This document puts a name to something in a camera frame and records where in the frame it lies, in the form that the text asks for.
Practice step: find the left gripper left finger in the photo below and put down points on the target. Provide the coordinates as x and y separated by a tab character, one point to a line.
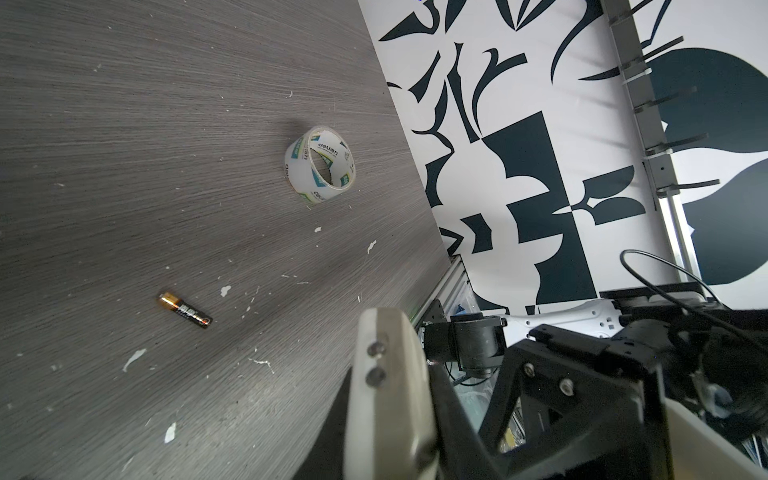
325	459

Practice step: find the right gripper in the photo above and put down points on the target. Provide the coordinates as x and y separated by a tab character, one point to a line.
597	411

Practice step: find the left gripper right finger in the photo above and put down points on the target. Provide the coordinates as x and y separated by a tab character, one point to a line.
467	453

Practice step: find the white remote control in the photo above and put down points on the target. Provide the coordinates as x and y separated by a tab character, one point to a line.
391	430

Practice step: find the AAA battery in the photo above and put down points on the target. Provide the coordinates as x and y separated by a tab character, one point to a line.
185	310

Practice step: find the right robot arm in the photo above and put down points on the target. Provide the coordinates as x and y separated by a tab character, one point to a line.
471	348

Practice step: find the clear tape roll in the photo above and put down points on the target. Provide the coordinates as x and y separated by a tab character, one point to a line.
319	165

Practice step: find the black wall hook rail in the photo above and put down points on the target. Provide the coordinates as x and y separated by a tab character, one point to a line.
635	73

